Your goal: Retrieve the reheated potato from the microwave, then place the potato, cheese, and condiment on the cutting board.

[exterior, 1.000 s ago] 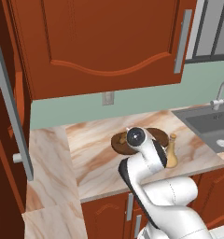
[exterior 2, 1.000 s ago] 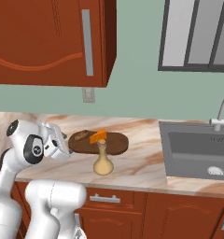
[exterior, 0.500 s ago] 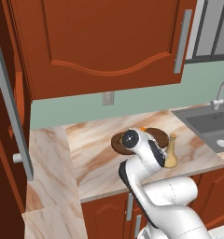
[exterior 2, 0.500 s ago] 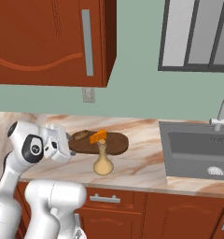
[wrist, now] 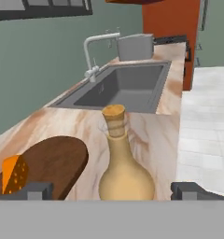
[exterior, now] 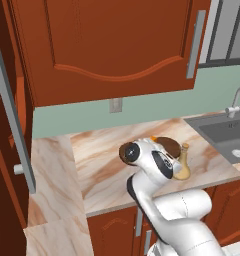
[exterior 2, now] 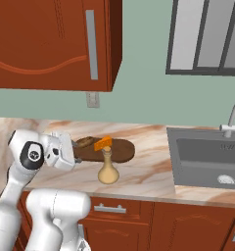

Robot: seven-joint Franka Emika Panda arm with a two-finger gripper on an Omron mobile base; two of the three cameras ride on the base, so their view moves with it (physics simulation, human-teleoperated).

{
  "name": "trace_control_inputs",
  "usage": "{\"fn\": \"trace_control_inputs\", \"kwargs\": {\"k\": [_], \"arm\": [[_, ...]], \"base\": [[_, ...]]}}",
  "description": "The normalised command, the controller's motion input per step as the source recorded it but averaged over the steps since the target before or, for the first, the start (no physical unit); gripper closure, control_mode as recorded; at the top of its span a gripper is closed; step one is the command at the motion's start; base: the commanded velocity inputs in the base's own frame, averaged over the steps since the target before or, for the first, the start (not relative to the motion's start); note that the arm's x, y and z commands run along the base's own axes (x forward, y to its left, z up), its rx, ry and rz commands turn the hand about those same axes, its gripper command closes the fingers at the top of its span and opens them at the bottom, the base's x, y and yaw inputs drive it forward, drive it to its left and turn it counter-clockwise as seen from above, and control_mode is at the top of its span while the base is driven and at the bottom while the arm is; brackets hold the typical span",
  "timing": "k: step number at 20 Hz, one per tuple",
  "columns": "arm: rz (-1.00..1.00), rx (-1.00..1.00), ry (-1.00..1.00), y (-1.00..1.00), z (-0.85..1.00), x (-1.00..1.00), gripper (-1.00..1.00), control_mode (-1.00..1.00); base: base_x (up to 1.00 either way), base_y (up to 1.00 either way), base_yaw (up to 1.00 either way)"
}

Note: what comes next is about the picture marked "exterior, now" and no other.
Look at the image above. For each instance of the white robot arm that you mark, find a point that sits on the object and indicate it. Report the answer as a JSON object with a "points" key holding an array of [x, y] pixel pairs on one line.
{"points": [[178, 213]]}

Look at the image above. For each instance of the orange cheese wedge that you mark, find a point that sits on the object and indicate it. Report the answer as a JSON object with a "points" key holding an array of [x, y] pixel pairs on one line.
{"points": [[153, 137]]}

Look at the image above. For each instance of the round brown cutting board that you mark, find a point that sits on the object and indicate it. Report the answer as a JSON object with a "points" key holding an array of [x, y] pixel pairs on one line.
{"points": [[170, 146]]}

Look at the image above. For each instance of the beige condiment bottle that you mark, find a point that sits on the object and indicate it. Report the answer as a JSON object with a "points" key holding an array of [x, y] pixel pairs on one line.
{"points": [[184, 168]]}

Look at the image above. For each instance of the red-brown base cupboard door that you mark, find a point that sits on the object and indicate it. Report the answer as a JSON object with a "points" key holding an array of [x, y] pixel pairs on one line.
{"points": [[110, 231], [230, 210]]}

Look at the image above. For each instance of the grey sink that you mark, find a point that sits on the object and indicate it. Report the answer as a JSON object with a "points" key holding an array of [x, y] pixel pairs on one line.
{"points": [[225, 136]]}

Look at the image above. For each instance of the tall red-brown cupboard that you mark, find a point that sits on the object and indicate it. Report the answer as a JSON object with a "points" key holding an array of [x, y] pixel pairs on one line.
{"points": [[5, 140]]}

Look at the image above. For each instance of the silver tap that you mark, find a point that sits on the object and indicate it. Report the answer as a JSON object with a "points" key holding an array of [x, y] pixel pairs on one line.
{"points": [[235, 103]]}

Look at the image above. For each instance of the grey wall socket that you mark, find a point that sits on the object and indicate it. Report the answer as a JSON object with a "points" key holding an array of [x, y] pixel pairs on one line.
{"points": [[115, 105]]}

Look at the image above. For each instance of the red-brown wall cupboard door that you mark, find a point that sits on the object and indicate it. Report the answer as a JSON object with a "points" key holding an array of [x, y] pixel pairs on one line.
{"points": [[108, 43]]}

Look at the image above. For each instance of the window with dark frame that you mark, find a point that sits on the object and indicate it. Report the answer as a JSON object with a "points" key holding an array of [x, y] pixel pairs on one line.
{"points": [[227, 30]]}

